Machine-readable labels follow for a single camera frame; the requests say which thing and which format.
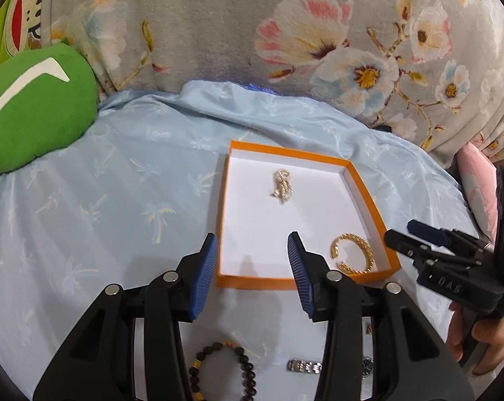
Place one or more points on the grey floral blanket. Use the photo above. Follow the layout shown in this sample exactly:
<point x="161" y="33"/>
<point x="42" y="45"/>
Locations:
<point x="214" y="29"/>

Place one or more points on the gold twisted bangle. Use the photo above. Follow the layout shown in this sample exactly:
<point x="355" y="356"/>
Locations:
<point x="354" y="238"/>

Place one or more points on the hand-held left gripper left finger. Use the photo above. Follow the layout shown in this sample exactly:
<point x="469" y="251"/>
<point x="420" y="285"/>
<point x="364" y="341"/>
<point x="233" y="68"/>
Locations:
<point x="203" y="275"/>

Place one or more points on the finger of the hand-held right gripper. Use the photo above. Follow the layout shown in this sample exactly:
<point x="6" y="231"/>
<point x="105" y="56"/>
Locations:
<point x="402" y="242"/>
<point x="427" y="234"/>

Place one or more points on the pink pillow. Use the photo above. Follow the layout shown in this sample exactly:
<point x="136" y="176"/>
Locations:
<point x="477" y="183"/>

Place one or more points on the green plush pillow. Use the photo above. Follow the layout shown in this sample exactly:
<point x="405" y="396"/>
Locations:
<point x="34" y="112"/>

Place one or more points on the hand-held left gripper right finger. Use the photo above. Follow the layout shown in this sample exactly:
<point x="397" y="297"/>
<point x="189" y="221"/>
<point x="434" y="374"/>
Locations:
<point x="298" y="275"/>

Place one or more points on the orange cardboard box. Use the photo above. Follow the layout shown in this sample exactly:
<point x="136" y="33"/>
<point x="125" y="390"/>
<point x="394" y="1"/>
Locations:
<point x="256" y="217"/>

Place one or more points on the person's right hand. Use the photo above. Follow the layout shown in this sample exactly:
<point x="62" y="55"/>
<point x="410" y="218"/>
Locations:
<point x="490" y="338"/>

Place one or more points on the light blue bed sheet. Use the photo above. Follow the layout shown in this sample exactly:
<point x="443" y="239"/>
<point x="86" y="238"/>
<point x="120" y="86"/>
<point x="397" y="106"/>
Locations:
<point x="109" y="217"/>

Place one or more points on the silver metal watch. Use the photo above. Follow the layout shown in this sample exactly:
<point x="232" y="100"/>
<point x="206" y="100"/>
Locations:
<point x="304" y="366"/>

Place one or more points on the gold pearl earring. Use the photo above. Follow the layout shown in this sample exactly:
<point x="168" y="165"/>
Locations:
<point x="369" y="329"/>

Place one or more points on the cartoon print cloth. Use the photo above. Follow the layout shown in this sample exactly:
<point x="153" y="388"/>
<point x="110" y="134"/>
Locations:
<point x="22" y="12"/>

